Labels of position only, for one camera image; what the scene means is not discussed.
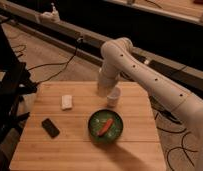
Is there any orange carrot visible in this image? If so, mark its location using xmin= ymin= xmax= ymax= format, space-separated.
xmin=97 ymin=118 xmax=113 ymax=136

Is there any translucent plastic cup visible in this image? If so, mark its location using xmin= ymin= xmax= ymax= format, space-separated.
xmin=107 ymin=87 xmax=121 ymax=107

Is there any black chair frame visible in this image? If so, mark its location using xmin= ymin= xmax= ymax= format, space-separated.
xmin=0 ymin=23 xmax=37 ymax=144

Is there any black floor cables right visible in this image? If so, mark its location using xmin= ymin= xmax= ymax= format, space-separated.
xmin=151 ymin=99 xmax=203 ymax=168

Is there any black smartphone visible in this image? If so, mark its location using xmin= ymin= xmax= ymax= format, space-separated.
xmin=42 ymin=118 xmax=60 ymax=138

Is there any black floor cable left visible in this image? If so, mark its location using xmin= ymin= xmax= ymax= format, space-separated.
xmin=27 ymin=35 xmax=85 ymax=85

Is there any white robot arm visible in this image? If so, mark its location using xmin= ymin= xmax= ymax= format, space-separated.
xmin=97 ymin=37 xmax=203 ymax=171

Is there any green round plate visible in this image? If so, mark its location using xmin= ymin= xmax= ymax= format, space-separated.
xmin=88 ymin=109 xmax=123 ymax=144

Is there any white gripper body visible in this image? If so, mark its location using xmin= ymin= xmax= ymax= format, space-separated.
xmin=97 ymin=70 xmax=119 ymax=97

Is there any white object on rail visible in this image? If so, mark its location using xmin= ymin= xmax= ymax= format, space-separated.
xmin=40 ymin=3 xmax=60 ymax=22

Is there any long grey rail beam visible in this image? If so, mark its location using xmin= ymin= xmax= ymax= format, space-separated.
xmin=0 ymin=0 xmax=203 ymax=92

